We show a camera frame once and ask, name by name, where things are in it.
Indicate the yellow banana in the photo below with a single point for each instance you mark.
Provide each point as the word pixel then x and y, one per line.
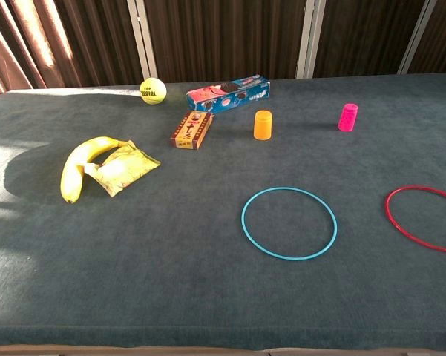
pixel 72 178

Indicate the dark teal felt table cloth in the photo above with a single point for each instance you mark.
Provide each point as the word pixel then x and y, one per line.
pixel 170 278

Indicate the small red yellow box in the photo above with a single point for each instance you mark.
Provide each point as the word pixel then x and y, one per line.
pixel 191 131

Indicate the wooden table edge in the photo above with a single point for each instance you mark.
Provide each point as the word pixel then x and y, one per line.
pixel 133 352

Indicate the orange plastic cup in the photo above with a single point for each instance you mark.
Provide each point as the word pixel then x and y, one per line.
pixel 262 128

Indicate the yellow snack packet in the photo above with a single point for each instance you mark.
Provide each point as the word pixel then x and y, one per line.
pixel 122 170

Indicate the yellow tennis ball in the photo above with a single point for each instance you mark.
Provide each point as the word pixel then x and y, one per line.
pixel 153 91

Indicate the pink plastic cup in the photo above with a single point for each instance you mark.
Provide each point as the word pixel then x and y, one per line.
pixel 348 118

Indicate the white metal frame post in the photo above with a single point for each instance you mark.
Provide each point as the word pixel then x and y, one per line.
pixel 419 37
pixel 141 37
pixel 311 37

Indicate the reddish brown curtain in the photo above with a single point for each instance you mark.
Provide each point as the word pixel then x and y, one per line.
pixel 29 44

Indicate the blue cookie box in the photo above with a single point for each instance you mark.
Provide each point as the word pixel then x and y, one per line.
pixel 230 97

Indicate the dark brown pleated curtain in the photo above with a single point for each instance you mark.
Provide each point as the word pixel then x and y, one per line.
pixel 226 37

